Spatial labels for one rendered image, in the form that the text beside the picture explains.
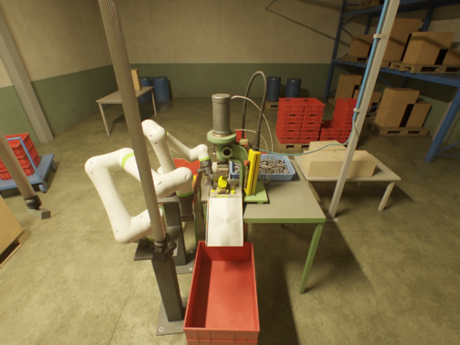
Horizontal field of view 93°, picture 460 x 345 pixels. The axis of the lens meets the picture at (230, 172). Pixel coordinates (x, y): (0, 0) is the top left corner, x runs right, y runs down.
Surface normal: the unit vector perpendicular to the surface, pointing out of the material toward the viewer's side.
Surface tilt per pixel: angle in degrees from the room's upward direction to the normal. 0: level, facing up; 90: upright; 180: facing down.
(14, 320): 0
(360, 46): 90
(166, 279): 90
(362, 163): 90
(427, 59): 90
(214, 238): 30
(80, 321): 0
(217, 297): 0
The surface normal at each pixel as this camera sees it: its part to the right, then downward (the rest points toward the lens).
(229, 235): 0.00, -0.49
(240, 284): 0.00, -0.86
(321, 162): 0.00, 0.51
